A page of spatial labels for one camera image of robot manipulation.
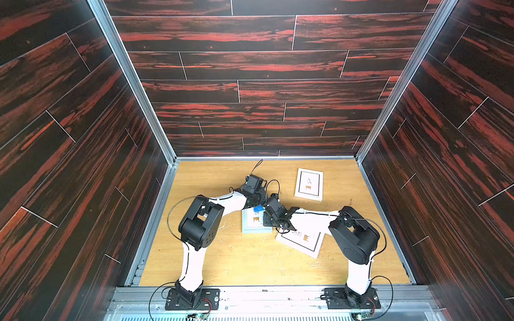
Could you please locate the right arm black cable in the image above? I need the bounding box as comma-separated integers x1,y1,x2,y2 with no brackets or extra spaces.
264,178,394,320

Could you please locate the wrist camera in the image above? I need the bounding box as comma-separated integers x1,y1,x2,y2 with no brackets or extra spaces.
244,175,264,194
265,193,282,212

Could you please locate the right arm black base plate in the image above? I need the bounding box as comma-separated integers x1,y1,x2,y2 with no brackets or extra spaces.
320,286,381,310

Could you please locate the cream white picture frame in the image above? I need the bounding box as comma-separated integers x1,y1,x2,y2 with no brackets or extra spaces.
276,209,338,259

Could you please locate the aluminium front rail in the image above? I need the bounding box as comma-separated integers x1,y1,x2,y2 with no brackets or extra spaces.
104,284,447,320

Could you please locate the white picture frame black border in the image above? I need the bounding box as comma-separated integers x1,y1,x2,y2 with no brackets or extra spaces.
294,168,323,201

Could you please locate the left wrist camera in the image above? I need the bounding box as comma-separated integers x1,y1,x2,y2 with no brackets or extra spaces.
244,175,264,194

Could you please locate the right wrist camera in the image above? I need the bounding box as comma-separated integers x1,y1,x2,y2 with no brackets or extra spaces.
265,193,282,212

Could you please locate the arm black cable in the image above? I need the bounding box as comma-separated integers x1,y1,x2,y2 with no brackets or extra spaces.
264,178,394,320
147,158,266,321

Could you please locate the light blue picture frame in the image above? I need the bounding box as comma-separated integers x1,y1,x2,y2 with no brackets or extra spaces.
242,207,273,234

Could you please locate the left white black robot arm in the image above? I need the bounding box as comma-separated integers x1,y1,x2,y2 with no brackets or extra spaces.
175,187,266,306

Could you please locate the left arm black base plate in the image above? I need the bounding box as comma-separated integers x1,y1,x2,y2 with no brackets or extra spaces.
165,288,220,311

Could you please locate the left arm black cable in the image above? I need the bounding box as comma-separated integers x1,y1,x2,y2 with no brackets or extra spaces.
147,158,266,321

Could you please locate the blue microfiber cloth black trim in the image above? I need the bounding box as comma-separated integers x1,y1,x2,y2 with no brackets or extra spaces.
253,205,264,213

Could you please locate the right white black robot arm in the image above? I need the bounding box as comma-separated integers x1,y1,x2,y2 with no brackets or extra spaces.
264,205,380,296

